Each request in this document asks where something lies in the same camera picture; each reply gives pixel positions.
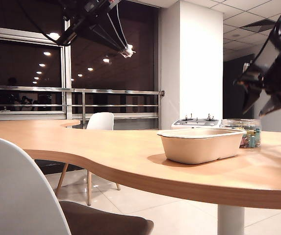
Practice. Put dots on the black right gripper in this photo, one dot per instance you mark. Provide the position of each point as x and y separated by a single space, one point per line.
280 73

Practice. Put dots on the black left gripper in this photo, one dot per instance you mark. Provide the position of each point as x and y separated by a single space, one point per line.
79 23

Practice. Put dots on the clear plastic jar of clips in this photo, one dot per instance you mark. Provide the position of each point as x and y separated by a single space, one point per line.
251 123

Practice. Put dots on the beige rectangular paper pulp container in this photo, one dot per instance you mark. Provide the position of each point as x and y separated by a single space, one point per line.
199 149

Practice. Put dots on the dark door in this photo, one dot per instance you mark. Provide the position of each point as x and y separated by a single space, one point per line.
233 102

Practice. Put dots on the steel window railing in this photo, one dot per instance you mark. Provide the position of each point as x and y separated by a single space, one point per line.
106 92

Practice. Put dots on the ceiling air vent grille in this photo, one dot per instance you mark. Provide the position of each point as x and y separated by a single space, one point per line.
255 26

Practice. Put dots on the white chair with wooden legs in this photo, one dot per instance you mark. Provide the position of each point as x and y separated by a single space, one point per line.
101 121

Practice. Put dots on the white remote controller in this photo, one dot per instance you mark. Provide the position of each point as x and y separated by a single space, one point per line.
179 124

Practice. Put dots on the white round table leg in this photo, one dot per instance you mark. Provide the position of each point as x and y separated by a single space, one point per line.
229 220

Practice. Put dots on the white plastic shell chair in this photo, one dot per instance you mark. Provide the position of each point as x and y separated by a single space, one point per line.
12 191

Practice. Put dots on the brown seat cushion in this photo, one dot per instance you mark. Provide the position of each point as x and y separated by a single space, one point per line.
101 220

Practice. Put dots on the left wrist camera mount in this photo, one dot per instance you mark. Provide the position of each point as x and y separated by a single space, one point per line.
98 5

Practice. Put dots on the aluminium window frame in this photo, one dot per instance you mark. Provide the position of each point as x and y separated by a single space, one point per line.
68 68

